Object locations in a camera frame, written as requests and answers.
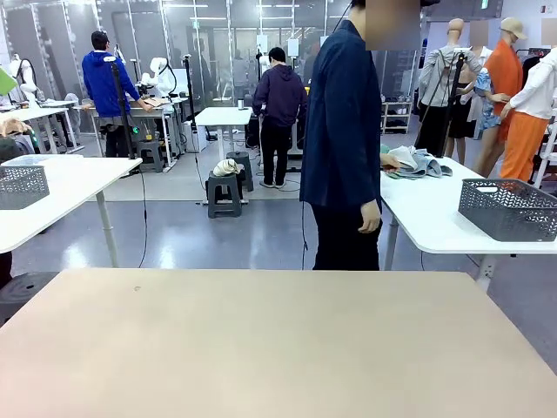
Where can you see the person's right hand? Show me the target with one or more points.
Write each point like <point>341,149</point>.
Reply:
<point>371,217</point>

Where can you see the person's left hand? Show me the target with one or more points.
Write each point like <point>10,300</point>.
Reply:
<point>390,162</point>

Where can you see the light blue terry towel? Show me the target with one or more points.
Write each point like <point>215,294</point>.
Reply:
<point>431,166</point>

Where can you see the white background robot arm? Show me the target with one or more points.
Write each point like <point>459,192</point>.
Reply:
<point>160,74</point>
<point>26,74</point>

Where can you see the person's right forearm navy sleeve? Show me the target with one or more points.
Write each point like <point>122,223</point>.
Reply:
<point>370,178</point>

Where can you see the white table with basket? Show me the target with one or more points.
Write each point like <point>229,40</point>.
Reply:
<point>431,217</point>

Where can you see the grey plastic lattice basket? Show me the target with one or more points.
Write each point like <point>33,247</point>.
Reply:
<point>22,187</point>
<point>509,209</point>

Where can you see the green towel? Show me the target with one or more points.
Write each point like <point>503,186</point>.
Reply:
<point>402,175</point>

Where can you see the white shoe shelf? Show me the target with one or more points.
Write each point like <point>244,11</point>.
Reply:
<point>396,117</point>

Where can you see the person in navy jacket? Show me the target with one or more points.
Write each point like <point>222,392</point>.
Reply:
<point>339,130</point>

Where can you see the mannequin in grey shirt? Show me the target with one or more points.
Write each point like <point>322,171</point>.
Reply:
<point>435,74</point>

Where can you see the black tripod by mannequins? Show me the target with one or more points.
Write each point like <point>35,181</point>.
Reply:
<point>454,87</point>

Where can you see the mannequin in white floral outfit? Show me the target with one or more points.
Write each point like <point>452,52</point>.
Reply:
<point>485,91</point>

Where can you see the person in dark purple hoodie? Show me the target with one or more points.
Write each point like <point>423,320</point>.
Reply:
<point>278,100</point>

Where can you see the grey plastic step stool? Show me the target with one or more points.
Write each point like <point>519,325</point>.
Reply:
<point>246,165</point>
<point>150,152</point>
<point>224,196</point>

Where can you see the mannequin white top orange trousers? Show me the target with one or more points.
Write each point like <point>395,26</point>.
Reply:
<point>524,139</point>

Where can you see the mannequin with cap orange jacket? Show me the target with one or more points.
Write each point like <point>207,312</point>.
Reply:
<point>507,74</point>

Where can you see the white panel on stand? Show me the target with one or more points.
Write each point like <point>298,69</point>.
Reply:
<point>262,43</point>
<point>293,48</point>

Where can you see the beige cloth on stool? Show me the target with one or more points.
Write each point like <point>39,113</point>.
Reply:
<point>225,167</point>

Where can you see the small white desk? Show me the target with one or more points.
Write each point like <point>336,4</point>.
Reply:
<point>222,115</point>

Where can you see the white cabinet box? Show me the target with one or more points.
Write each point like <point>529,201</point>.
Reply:
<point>198,137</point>

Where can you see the white workbench with cardboard box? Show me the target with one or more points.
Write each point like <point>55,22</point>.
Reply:
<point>152,112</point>

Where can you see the brown cardboard box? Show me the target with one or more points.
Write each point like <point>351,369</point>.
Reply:
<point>152,102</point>

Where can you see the black tripod pole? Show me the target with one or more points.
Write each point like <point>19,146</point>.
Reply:
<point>122,109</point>

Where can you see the person in blue hoodie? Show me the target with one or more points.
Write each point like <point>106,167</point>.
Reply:
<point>102,82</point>

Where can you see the white table with clear box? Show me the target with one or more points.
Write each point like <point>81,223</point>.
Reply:
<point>74,183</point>

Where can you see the dark grey round stool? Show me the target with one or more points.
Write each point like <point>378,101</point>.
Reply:
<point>26,289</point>

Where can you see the long white background table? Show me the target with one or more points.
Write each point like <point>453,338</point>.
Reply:
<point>30,114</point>

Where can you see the green board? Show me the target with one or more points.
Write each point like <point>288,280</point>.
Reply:
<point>11,80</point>

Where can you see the black camera pole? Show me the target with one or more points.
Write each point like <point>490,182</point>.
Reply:
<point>190,96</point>

